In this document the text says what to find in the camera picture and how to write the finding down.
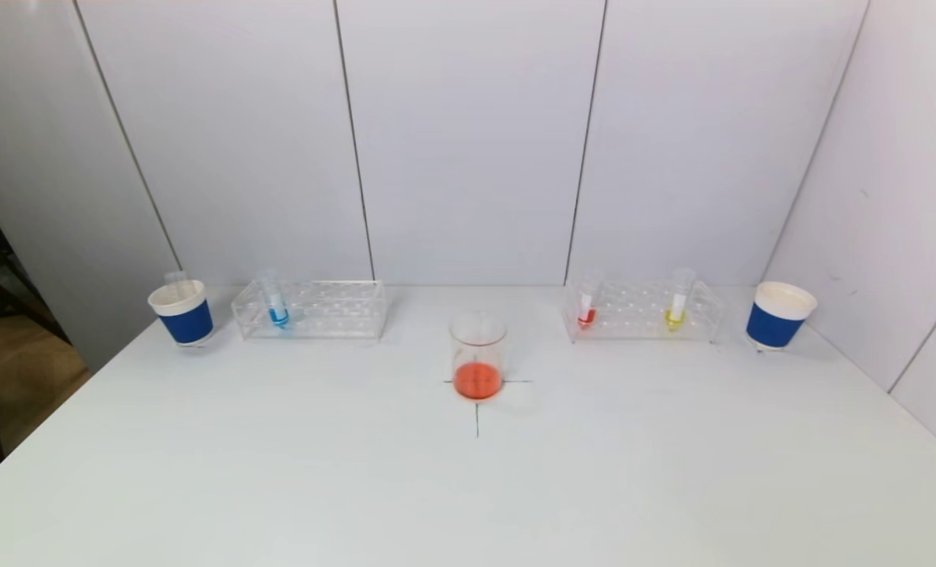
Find test tube with yellow pigment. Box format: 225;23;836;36
665;267;699;332

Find test tube with blue pigment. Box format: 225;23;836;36
256;269;290;330

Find blue and white paper cup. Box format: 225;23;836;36
745;280;819;351
146;279;216;348

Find clear glass beaker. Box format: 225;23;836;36
449;309;509;401

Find clear acrylic test tube rack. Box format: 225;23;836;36
231;279;389;342
562;277;727;344

